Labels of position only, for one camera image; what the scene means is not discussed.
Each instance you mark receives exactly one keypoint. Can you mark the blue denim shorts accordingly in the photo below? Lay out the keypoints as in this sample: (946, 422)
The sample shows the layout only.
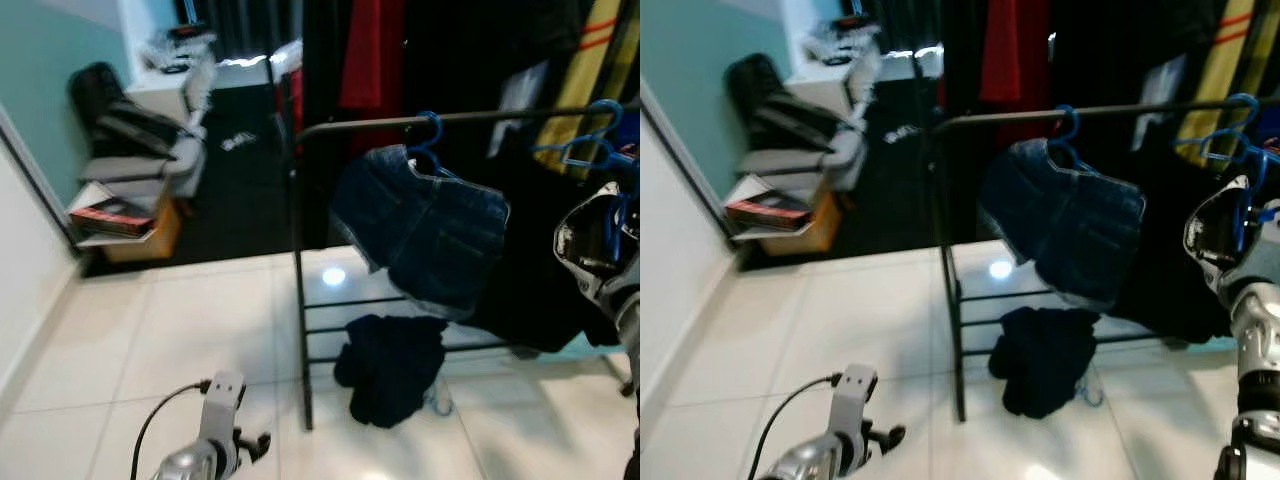
(430, 230)
(1075, 220)

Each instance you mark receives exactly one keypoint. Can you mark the dark navy crumpled garment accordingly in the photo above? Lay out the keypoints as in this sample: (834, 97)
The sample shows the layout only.
(390, 370)
(1045, 360)

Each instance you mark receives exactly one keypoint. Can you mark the orange cardboard box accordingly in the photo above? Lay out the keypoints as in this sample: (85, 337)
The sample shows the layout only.
(812, 232)
(150, 240)

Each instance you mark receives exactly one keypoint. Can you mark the red black flat box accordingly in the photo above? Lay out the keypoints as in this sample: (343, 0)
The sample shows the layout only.
(765, 210)
(110, 217)

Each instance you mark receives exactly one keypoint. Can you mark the grey cushion seat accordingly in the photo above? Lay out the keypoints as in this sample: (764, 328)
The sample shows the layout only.
(150, 170)
(805, 160)

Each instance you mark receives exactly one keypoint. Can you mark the light blue cloth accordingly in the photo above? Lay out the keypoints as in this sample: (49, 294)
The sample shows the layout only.
(590, 348)

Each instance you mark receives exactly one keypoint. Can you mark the grey black striped bag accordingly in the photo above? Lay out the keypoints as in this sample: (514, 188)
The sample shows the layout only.
(140, 130)
(800, 125)

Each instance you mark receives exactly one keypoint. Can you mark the white cabinet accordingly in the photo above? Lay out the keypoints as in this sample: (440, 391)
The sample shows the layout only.
(825, 85)
(165, 95)

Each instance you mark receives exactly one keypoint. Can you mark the black backpack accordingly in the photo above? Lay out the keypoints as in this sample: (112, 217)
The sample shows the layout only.
(95, 90)
(755, 85)

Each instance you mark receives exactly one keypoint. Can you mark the black metal clothes rack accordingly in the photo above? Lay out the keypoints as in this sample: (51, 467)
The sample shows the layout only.
(1130, 110)
(480, 117)

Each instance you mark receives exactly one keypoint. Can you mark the red hanging garment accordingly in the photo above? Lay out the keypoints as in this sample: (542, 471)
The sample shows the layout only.
(1012, 45)
(372, 50)

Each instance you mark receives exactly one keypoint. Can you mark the black hanging garment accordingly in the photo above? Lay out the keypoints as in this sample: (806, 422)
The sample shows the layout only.
(1110, 50)
(460, 50)

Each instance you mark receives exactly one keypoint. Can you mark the yellow plaid garment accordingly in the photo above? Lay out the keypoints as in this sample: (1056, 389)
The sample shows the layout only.
(1225, 70)
(590, 70)

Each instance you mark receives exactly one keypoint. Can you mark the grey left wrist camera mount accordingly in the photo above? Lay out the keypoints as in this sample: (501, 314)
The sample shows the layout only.
(222, 405)
(856, 395)

